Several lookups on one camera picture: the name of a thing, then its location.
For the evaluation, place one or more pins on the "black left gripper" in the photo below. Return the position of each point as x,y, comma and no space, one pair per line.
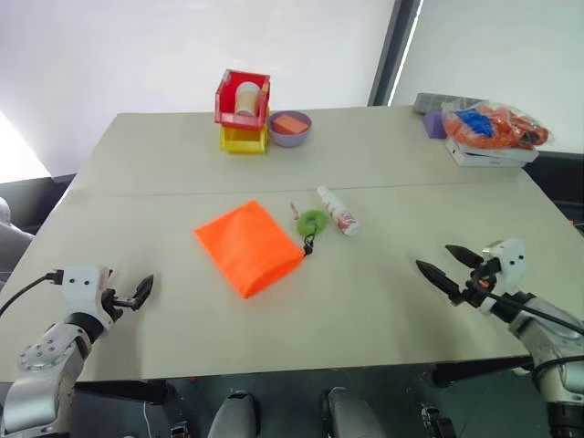
113,302

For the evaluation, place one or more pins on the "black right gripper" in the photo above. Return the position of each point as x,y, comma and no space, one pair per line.
479,285

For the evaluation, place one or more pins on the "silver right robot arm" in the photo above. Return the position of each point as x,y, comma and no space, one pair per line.
561,378

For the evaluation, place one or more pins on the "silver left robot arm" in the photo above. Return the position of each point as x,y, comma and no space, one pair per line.
45,351

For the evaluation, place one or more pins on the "clear bag of orange items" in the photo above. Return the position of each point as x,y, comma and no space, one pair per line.
506,130

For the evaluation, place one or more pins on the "white flat box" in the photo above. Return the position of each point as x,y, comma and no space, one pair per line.
488,157

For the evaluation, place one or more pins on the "white printed bottle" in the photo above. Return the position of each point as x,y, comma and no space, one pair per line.
337,211

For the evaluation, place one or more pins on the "purple block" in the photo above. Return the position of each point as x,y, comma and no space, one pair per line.
433,125

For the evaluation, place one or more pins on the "grey chair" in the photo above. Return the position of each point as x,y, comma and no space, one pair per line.
11,237

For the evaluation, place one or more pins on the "dark rounded grey shape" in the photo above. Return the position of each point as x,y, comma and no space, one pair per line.
351,415
235,417

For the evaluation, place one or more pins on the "small pink hair clip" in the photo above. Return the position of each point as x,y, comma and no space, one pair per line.
295,211

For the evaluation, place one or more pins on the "yellow plastic bin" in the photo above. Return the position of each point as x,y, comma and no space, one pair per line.
244,140

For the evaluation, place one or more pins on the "red plastic bin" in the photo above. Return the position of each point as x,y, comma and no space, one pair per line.
223,107

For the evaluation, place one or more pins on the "purple bowl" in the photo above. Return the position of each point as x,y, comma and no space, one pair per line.
287,138

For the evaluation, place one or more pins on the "orange block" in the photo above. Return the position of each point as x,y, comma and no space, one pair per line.
291,124

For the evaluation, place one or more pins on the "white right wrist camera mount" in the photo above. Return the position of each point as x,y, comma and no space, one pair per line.
511,260

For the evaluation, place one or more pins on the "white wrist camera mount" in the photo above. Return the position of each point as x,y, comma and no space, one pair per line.
511,260
82,285

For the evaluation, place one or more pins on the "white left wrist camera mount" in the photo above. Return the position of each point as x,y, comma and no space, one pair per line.
82,285

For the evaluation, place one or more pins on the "dark window frame post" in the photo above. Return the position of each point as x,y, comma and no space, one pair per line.
390,55

